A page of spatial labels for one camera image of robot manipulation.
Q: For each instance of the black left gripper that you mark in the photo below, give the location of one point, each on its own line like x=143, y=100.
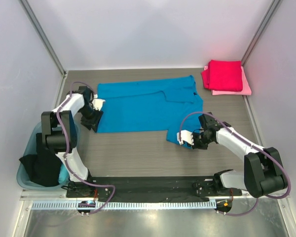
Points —
x=93, y=123

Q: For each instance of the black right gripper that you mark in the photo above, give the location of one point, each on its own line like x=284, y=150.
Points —
x=197, y=140

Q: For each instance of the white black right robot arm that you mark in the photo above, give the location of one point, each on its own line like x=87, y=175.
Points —
x=263, y=172

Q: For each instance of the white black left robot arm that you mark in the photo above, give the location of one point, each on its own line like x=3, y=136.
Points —
x=59, y=135

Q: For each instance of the folded red t shirt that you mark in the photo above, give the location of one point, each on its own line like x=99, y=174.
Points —
x=223, y=76

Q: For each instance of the light blue t shirt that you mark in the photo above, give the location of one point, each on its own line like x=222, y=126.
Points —
x=63, y=175

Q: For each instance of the black t shirt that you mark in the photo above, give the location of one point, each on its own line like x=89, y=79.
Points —
x=42, y=167

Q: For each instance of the teal plastic bin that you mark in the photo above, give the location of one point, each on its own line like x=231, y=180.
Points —
x=21, y=176

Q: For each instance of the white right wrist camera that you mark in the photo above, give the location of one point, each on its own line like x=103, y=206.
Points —
x=185, y=137

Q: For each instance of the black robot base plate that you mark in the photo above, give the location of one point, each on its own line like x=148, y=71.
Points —
x=157, y=189

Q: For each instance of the white slotted cable duct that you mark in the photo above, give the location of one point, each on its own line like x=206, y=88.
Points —
x=88, y=205

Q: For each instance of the aluminium frame post left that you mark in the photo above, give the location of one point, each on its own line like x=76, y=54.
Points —
x=42, y=35

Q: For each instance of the aluminium frame post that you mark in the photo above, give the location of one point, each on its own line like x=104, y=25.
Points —
x=275, y=4
x=42, y=35

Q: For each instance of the aluminium frame post right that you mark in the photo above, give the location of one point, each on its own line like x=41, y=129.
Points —
x=275, y=4

